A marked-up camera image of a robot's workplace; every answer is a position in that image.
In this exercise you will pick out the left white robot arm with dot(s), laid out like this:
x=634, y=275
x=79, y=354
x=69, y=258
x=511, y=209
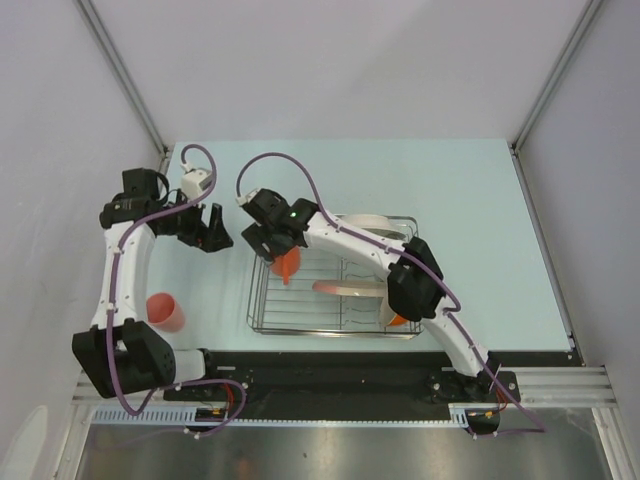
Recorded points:
x=121, y=352

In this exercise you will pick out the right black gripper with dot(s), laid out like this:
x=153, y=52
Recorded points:
x=257, y=236

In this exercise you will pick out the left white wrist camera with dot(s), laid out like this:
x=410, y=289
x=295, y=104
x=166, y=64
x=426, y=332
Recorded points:
x=195, y=182

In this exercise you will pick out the aluminium frame rail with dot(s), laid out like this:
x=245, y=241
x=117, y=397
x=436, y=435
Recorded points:
x=557, y=387

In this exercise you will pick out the pink cream floral plate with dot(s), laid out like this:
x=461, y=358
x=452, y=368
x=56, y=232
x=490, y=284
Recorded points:
x=350, y=288

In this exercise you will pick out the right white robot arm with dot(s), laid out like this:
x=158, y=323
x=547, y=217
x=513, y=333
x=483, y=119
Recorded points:
x=415, y=284

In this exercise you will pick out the orange mug with handle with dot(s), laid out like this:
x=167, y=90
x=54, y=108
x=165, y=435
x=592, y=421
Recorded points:
x=286, y=266

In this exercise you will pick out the white orange ceramic bowl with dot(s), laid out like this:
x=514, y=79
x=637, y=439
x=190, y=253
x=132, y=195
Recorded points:
x=388, y=317

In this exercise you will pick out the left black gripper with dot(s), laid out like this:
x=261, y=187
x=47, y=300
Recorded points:
x=210, y=238

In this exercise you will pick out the white scalloped plate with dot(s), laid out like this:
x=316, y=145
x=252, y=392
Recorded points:
x=376, y=224

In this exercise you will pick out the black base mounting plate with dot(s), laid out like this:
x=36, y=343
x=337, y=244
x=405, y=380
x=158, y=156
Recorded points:
x=334, y=386

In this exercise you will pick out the pink cup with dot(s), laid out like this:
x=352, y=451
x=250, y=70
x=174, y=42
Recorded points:
x=164, y=313

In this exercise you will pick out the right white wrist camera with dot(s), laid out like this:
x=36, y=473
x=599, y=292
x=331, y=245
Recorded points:
x=246, y=198

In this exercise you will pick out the metal wire dish rack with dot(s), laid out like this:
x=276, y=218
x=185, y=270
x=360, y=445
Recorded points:
x=295, y=309

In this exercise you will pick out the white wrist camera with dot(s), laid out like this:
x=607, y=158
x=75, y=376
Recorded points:
x=195, y=182
x=246, y=198

